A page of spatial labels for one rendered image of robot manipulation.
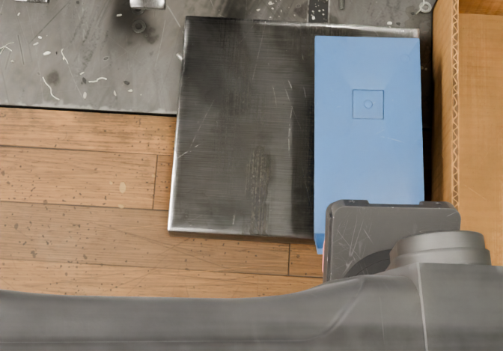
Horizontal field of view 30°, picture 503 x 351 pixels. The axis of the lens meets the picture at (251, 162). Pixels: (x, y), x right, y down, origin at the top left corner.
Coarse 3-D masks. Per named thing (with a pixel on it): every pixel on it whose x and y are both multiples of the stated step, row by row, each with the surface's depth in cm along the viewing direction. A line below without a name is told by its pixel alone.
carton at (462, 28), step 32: (448, 0) 64; (480, 0) 68; (448, 32) 63; (480, 32) 69; (448, 64) 63; (480, 64) 69; (448, 96) 62; (480, 96) 68; (448, 128) 61; (480, 128) 67; (448, 160) 61; (480, 160) 67; (448, 192) 60; (480, 192) 66; (480, 224) 65
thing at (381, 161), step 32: (320, 64) 62; (352, 64) 62; (384, 64) 62; (416, 64) 62; (320, 96) 62; (352, 96) 62; (384, 96) 62; (416, 96) 62; (320, 128) 61; (352, 128) 61; (384, 128) 61; (416, 128) 61; (320, 160) 60; (352, 160) 60; (384, 160) 60; (416, 160) 61; (320, 192) 60; (352, 192) 60; (384, 192) 60; (416, 192) 60; (320, 224) 59
